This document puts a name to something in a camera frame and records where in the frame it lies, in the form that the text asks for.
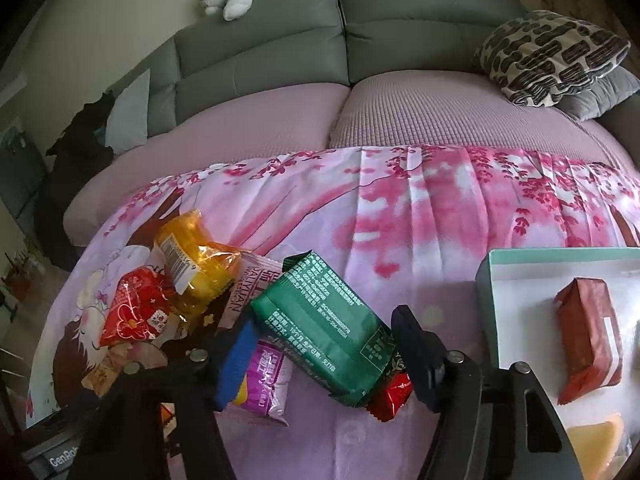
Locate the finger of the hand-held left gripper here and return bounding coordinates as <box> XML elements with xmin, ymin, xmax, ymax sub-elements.
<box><xmin>67</xmin><ymin>307</ymin><xmax>259</xmax><ymax>480</ymax></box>
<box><xmin>391</xmin><ymin>304</ymin><xmax>584</xmax><ymax>480</ymax></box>

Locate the green snack packet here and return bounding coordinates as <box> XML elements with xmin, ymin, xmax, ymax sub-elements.
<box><xmin>250</xmin><ymin>250</ymin><xmax>402</xmax><ymax>409</ymax></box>

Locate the teal cardboard box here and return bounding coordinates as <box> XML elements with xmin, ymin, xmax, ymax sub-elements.
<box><xmin>475</xmin><ymin>247</ymin><xmax>640</xmax><ymax>480</ymax></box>

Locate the purple white snack packet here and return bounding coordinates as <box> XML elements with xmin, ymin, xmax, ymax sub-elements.
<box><xmin>227</xmin><ymin>340</ymin><xmax>294</xmax><ymax>429</ymax></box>

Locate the small dark red snack packet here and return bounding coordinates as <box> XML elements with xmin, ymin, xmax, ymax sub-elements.
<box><xmin>366</xmin><ymin>359</ymin><xmax>415</xmax><ymax>422</ymax></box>

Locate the white pink snack packet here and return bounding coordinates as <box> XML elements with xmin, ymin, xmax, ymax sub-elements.
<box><xmin>220</xmin><ymin>252</ymin><xmax>287</xmax><ymax>334</ymax></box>

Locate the red flower print snack packet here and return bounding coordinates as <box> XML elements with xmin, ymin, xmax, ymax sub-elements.
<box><xmin>98</xmin><ymin>265</ymin><xmax>174</xmax><ymax>349</ymax></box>

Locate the pink floral printed blanket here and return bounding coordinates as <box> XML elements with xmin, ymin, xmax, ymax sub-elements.
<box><xmin>25</xmin><ymin>143</ymin><xmax>640</xmax><ymax>480</ymax></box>

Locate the red stool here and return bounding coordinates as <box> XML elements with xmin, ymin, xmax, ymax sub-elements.
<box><xmin>0</xmin><ymin>247</ymin><xmax>37</xmax><ymax>313</ymax></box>

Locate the red white snack packet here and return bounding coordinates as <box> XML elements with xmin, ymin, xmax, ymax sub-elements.
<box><xmin>553</xmin><ymin>277</ymin><xmax>625</xmax><ymax>406</ymax></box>

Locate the pale yellow snack packet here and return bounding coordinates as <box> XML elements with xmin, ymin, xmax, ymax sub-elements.
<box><xmin>566</xmin><ymin>412</ymin><xmax>627</xmax><ymax>480</ymax></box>

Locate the pink sofa cover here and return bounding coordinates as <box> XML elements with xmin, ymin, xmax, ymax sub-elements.
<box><xmin>67</xmin><ymin>71</ymin><xmax>640</xmax><ymax>251</ymax></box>

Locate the black cloth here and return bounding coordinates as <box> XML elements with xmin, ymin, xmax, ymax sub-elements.
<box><xmin>33</xmin><ymin>91</ymin><xmax>119</xmax><ymax>274</ymax></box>

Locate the light blue pillow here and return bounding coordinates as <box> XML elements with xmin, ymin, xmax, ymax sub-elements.
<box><xmin>104</xmin><ymin>68</ymin><xmax>152</xmax><ymax>156</ymax></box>

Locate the grey cabinet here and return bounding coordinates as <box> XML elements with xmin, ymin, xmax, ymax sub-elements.
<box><xmin>0</xmin><ymin>120</ymin><xmax>52</xmax><ymax>223</ymax></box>

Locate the grey pillow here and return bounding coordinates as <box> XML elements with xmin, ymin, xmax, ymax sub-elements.
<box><xmin>554</xmin><ymin>66</ymin><xmax>640</xmax><ymax>122</ymax></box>

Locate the black white patterned pillow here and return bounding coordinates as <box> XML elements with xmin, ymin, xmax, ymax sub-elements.
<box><xmin>472</xmin><ymin>8</ymin><xmax>632</xmax><ymax>107</ymax></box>

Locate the grey sofa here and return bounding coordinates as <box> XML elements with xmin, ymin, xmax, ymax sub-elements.
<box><xmin>65</xmin><ymin>0</ymin><xmax>640</xmax><ymax>261</ymax></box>

